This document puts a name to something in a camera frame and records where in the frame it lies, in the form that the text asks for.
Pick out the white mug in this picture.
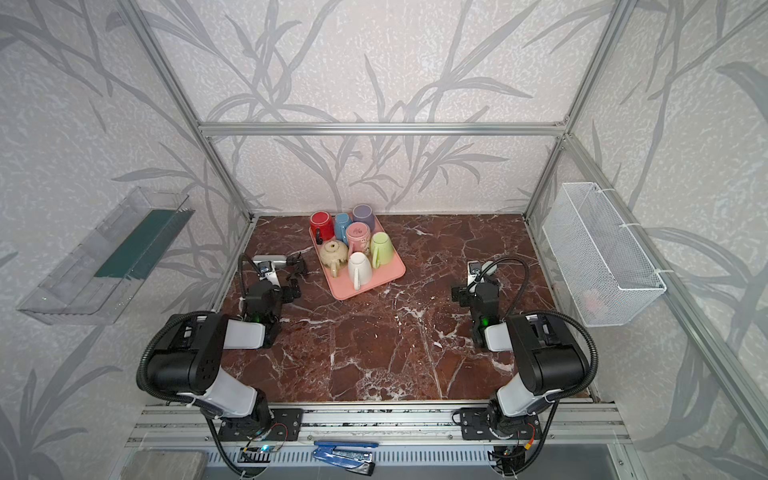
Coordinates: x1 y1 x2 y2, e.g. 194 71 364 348
347 252 373 291

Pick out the pink plastic tray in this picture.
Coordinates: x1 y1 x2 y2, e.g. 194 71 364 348
309 211 406 300

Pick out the pink mug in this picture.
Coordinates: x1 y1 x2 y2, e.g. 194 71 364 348
345 222 372 256

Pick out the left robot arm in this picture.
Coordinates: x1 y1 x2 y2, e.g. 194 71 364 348
136 278 301 428

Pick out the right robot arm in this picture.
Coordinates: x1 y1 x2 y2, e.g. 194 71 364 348
451 282 599 432

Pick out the red mug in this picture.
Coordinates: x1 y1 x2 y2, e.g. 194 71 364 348
310 211 335 245

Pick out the green mug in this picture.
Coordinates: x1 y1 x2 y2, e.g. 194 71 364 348
370 232 395 269

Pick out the blue mug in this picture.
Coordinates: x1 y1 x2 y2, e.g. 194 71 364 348
334 212 353 244

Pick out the purple mug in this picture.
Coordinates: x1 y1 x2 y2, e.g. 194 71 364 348
352 204 376 232

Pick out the silver metal cylinder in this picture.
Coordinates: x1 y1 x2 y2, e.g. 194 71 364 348
252 255 287 270

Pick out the beige teapot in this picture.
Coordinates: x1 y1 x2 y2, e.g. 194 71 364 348
319 240 349 278

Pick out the pink object in basket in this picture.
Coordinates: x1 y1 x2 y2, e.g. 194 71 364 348
582 289 607 321

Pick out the green circuit board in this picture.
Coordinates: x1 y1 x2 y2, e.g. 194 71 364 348
241 443 283 455

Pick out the blue stapler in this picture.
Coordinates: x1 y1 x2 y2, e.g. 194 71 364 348
312 440 379 476

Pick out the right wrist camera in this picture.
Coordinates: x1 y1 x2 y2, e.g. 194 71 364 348
467 260 484 287

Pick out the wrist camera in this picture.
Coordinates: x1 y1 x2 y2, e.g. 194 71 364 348
467 260 484 287
257 262 280 287

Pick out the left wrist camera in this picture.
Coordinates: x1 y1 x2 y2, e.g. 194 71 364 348
257 262 280 287

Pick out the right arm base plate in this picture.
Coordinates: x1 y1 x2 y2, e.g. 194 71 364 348
451 405 541 442

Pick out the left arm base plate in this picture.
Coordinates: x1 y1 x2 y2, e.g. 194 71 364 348
218 408 304 442

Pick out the white wire basket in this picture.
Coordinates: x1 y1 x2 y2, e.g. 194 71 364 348
542 182 666 327

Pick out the aluminium mounting rail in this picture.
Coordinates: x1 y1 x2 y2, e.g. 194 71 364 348
125 398 632 448

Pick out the clear plastic wall shelf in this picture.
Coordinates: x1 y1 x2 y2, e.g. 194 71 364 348
17 187 195 325

